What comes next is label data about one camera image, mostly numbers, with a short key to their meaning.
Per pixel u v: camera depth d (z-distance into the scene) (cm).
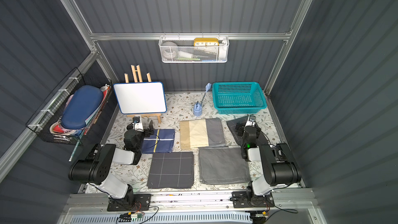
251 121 79
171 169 82
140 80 89
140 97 93
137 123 78
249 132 71
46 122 62
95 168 46
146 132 84
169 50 83
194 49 89
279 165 46
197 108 101
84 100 70
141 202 74
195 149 91
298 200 74
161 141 94
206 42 87
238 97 119
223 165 83
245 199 73
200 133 96
